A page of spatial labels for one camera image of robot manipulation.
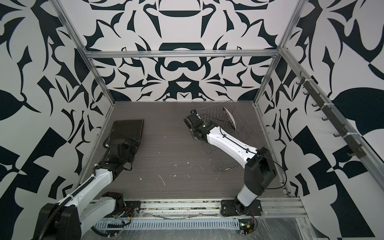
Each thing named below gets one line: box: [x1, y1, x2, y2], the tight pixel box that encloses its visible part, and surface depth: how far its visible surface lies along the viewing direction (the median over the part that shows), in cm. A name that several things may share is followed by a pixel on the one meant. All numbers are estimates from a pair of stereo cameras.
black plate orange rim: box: [106, 119, 144, 156], surface depth 102 cm
